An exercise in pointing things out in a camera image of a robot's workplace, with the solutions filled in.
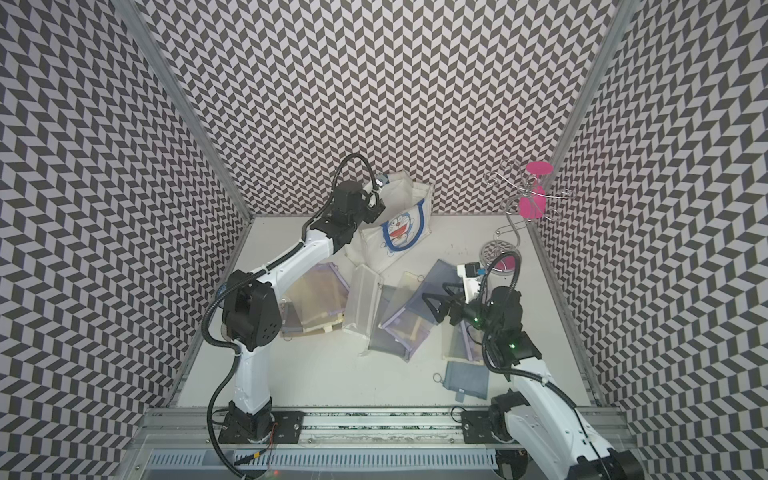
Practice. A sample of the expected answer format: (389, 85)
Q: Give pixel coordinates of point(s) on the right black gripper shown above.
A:
(456, 303)

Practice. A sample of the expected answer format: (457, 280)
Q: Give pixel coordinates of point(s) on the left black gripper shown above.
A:
(375, 211)

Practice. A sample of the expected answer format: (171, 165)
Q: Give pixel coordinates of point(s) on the white canvas bag blue handles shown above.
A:
(401, 226)

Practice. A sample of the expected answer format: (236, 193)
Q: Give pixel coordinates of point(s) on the clear white mesh pouch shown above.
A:
(362, 303)

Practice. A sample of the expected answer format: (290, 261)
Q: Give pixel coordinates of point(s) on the large purple trim mesh pouch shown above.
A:
(319, 292)

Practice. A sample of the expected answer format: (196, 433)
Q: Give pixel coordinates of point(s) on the large yellow trim mesh pouch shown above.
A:
(324, 324)

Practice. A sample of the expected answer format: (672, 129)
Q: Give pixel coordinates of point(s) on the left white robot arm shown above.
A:
(245, 317)

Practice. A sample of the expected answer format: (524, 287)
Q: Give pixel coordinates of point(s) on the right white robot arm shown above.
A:
(535, 412)

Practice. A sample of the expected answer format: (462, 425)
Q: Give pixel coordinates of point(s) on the grey blue mesh pouch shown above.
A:
(440, 272)

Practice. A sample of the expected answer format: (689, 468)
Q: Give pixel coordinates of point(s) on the right purple mesh pouch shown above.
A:
(466, 347)

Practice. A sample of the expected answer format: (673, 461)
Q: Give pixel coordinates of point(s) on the purple mesh pencil pouch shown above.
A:
(407, 314)

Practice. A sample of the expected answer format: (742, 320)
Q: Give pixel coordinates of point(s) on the grey mesh flat pouch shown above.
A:
(382, 341)

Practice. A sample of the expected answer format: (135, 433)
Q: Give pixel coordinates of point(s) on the small grey blue pouch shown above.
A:
(464, 380)

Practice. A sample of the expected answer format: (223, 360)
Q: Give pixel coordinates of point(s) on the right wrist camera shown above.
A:
(471, 275)

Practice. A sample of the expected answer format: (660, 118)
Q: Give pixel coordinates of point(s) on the chrome wire stand pink discs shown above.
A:
(530, 201)

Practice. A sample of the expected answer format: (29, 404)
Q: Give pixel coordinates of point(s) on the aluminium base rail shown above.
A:
(334, 442)

